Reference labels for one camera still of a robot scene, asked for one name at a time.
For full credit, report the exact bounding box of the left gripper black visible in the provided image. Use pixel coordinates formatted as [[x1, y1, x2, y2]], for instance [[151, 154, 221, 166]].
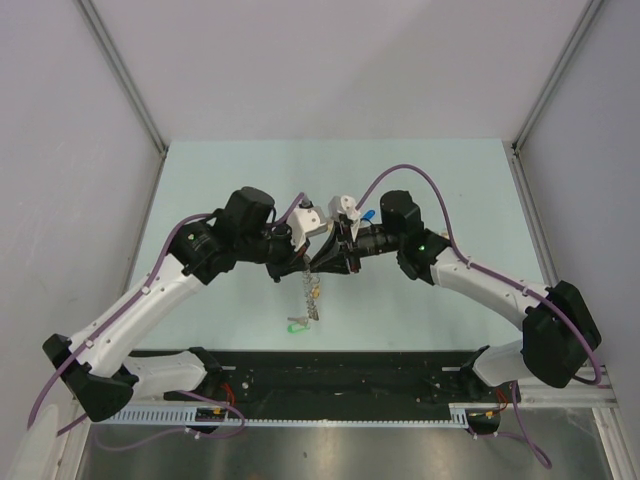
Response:
[[237, 216, 310, 283]]

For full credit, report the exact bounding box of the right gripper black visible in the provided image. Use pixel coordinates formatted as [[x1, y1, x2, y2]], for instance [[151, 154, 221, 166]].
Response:
[[310, 219, 403, 275]]

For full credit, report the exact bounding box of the round metal keyring disc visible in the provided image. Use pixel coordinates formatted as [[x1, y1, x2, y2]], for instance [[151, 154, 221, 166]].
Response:
[[302, 270, 320, 321]]

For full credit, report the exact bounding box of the key with green tag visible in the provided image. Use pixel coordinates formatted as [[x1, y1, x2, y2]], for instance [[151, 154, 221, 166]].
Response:
[[287, 316, 311, 334]]

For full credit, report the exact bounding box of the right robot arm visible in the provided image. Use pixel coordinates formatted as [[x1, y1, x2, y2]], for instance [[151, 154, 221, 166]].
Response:
[[310, 190, 602, 401]]

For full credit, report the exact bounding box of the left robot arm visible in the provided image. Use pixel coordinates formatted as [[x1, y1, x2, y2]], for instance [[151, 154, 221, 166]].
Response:
[[43, 187, 298, 422]]

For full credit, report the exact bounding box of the key with blue tag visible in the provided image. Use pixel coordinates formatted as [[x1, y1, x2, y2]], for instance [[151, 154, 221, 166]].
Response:
[[361, 209, 376, 222]]

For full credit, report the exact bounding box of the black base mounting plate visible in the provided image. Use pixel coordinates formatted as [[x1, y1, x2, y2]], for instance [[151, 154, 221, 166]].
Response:
[[164, 349, 521, 407]]

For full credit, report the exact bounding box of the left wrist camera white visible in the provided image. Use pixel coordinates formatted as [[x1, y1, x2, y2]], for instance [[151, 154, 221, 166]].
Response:
[[286, 196, 329, 252]]

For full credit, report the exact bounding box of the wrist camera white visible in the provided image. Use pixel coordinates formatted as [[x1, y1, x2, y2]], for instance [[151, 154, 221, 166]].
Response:
[[286, 196, 329, 252], [328, 195, 362, 240]]

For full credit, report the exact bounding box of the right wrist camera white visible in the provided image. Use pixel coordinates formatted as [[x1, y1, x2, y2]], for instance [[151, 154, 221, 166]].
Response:
[[328, 195, 362, 240]]

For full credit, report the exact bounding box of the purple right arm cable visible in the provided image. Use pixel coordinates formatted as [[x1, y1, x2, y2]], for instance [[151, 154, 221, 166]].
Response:
[[354, 163, 604, 471]]

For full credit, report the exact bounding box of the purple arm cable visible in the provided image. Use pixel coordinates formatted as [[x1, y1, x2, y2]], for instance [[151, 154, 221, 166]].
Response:
[[354, 163, 604, 471], [27, 192, 309, 451]]

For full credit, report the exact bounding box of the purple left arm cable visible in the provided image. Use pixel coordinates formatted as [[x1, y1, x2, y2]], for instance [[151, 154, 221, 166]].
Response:
[[27, 192, 309, 451]]

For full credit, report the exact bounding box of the slotted cable duct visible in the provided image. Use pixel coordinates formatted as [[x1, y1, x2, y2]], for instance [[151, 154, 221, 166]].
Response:
[[103, 402, 490, 428]]

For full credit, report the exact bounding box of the left aluminium frame post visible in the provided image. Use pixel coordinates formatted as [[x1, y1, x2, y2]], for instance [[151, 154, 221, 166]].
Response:
[[74, 0, 169, 154]]

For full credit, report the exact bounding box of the aluminium frame post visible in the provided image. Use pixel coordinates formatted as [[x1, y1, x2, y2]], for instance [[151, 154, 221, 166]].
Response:
[[74, 0, 169, 154], [512, 0, 609, 151]]

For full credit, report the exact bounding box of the right aluminium frame post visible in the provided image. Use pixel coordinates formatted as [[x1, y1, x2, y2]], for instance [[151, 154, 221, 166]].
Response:
[[512, 0, 609, 151]]

